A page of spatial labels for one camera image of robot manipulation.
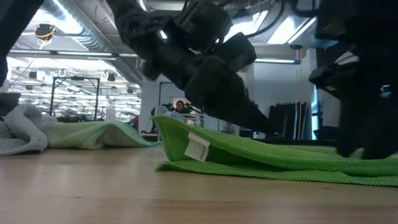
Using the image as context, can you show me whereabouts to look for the black yellow ceiling reel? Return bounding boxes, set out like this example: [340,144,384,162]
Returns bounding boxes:
[34,24,57,40]

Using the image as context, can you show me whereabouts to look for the large glass window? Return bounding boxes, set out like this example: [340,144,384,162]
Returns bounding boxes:
[310,85,322,133]

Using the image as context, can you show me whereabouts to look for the grey microfiber towel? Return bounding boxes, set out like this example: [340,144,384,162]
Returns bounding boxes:
[0,104,50,156]

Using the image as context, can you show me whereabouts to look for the black aluminium table frame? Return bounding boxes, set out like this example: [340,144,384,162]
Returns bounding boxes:
[241,136,340,147]

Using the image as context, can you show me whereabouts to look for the pale green microfiber towel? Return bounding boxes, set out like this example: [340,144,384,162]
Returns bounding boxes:
[42,120,162,150]

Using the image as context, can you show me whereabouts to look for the long ceiling light bar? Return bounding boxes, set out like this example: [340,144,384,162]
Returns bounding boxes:
[7,49,137,62]

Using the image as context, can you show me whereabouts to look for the black perforated panel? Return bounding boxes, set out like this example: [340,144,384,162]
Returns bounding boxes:
[313,126,339,141]

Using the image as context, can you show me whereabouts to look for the silver ventilation duct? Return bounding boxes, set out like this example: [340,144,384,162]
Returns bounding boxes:
[40,0,144,83]

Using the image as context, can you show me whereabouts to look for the thin yellow hanging cord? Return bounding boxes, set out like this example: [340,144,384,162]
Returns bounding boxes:
[297,49,303,140]

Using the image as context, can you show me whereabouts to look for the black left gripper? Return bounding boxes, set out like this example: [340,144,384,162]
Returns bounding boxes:
[183,32,277,137]

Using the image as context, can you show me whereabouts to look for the black stacked panels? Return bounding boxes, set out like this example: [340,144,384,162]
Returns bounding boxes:
[267,101,309,141]

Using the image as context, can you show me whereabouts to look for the bright green microfiber towel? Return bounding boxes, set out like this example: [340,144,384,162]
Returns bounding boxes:
[151,115,398,187]

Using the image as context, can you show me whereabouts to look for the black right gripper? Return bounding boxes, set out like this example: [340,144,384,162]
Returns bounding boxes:
[308,40,398,161]

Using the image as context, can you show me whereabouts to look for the large metal air duct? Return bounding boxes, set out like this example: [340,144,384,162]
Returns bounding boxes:
[217,0,340,50]

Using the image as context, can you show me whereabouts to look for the dark grey seat back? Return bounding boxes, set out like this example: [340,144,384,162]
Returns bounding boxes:
[0,91,21,118]

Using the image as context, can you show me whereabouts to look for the person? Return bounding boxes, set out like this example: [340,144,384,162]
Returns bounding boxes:
[173,100,189,114]

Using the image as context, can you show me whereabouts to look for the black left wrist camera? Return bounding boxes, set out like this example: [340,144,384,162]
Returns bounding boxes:
[175,0,233,53]

